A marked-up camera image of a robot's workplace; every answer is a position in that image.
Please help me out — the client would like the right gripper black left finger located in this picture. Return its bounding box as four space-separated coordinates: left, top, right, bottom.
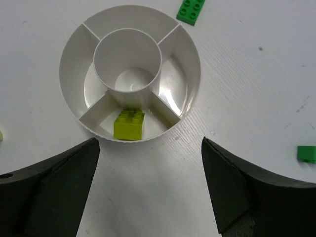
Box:
0 138 100 237

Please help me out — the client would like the lime green lego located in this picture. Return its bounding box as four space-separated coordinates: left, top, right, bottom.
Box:
114 109 145 141

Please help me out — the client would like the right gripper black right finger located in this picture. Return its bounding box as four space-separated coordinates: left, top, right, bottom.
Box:
201 138 316 237

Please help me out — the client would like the dark green lego plate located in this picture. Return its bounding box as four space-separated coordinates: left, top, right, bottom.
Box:
176 0 205 26

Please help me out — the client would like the dark green sloped lego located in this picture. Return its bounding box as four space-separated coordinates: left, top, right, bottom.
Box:
297 146 316 164

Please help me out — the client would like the white round divided container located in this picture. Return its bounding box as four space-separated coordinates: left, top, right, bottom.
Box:
59 5 201 141

